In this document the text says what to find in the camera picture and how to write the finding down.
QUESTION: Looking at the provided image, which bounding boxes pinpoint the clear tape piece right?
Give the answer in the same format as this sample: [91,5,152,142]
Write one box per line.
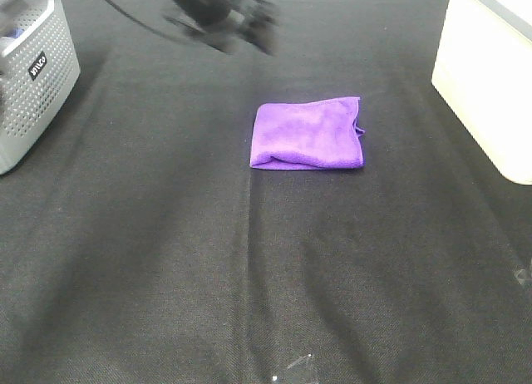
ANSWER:
[514,266,532,288]

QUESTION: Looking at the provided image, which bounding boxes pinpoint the grey perforated plastic basket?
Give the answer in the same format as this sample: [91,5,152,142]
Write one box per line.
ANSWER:
[1,0,80,175]

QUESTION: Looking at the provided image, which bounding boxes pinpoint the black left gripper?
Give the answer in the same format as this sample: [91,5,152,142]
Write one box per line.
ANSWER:
[162,0,278,56]

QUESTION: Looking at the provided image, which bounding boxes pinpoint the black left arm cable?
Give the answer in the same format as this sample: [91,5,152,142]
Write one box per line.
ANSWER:
[89,0,188,44]

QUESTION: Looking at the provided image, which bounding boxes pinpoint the folded cloths in basket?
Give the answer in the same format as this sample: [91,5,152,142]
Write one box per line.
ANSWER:
[1,27,24,42]

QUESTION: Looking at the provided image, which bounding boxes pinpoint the white plastic bin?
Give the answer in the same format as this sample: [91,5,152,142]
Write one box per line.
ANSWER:
[431,0,531,185]

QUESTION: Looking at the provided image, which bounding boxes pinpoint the clear tape piece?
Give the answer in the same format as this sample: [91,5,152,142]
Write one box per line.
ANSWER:
[514,266,532,288]
[270,354,319,384]

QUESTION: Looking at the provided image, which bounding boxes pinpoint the black table cloth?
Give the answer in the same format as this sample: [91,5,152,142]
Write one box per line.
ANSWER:
[1,0,531,383]

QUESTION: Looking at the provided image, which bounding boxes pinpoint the purple microfiber towel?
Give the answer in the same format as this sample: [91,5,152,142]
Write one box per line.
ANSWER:
[249,96,365,170]

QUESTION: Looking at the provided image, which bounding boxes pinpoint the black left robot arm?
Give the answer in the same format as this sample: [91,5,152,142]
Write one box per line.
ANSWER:
[164,0,277,56]

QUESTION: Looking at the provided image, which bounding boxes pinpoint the clear tape piece front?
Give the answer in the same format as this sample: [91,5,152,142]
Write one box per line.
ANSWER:
[270,354,319,384]

